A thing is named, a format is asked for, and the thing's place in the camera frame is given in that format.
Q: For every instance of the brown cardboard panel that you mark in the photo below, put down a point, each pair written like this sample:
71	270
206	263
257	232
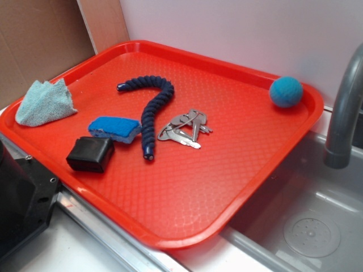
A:
42	39

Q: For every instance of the silver key bunch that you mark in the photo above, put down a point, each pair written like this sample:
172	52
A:
186	128

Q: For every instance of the grey faucet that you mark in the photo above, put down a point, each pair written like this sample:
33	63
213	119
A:
345	128

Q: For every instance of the red plastic tray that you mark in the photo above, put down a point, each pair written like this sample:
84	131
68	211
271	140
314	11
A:
185	195

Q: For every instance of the blue sponge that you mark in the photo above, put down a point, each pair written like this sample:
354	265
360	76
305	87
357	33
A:
118	129

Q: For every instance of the grey plastic sink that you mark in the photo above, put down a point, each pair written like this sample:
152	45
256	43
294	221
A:
306	216

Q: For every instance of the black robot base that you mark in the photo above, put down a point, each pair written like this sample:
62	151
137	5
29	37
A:
28	194

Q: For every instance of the blue ball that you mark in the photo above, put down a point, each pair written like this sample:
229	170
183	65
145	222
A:
286	92

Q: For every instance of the light blue cloth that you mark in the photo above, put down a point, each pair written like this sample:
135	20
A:
45	102

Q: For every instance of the black rectangular box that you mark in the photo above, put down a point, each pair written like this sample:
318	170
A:
90	154

